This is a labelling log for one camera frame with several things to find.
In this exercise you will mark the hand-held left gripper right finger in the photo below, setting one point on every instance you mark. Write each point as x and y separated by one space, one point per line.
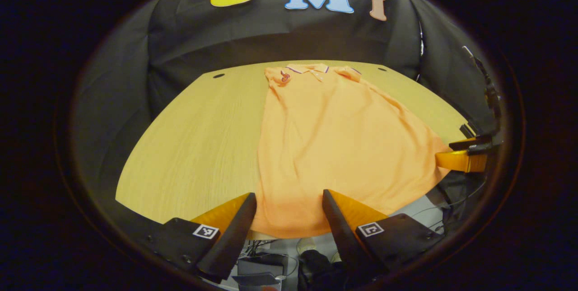
343 232

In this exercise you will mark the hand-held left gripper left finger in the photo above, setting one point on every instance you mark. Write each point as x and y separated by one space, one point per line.
235 237

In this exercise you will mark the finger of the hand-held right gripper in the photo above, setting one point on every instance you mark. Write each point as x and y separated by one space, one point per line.
465 161

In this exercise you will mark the orange T-shirt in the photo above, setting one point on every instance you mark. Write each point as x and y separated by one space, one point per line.
334 146

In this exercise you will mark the grey box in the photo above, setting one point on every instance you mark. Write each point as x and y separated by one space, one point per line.
262 266

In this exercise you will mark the dark cloth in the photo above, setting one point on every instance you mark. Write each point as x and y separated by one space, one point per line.
318 266

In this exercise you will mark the black backdrop cloth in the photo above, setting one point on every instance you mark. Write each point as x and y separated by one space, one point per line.
271 33

